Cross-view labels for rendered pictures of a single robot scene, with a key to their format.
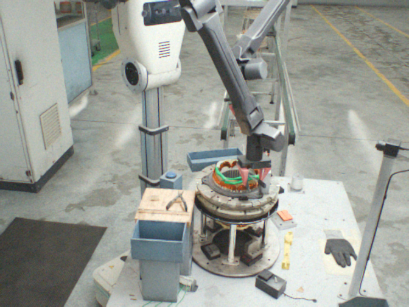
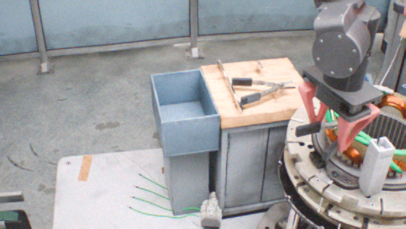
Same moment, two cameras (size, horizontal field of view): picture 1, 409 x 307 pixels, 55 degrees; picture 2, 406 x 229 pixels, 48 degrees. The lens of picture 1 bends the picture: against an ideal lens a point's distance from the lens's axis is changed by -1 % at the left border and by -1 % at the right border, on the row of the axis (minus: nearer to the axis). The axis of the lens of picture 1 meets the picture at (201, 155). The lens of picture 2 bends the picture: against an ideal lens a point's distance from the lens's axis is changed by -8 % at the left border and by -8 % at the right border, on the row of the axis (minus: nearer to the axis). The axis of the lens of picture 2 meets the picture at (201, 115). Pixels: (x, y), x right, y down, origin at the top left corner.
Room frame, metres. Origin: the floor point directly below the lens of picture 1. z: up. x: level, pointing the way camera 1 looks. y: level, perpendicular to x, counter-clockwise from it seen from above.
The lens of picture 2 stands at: (0.86, -0.64, 1.60)
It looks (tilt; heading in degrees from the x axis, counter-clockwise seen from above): 37 degrees down; 74
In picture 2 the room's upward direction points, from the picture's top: straight up
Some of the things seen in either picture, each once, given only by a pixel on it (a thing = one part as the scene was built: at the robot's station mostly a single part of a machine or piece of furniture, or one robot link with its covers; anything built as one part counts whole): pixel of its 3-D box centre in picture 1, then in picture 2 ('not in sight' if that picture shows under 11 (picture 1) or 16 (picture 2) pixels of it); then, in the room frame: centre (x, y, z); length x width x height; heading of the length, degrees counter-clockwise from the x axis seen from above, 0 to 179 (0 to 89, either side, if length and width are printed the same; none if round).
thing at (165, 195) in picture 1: (166, 206); (257, 89); (1.19, 0.12, 1.05); 0.20 x 0.19 x 0.02; 176
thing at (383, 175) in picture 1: (369, 231); not in sight; (1.05, -0.56, 1.07); 0.03 x 0.03 x 0.57; 58
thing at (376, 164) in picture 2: (265, 181); (376, 167); (1.24, -0.23, 1.14); 0.03 x 0.03 x 0.09; 89
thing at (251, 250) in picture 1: (253, 248); not in sight; (1.22, -0.21, 0.85); 0.06 x 0.04 x 0.05; 131
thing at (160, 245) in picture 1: (160, 263); (184, 148); (1.04, 0.13, 0.92); 0.17 x 0.11 x 0.28; 86
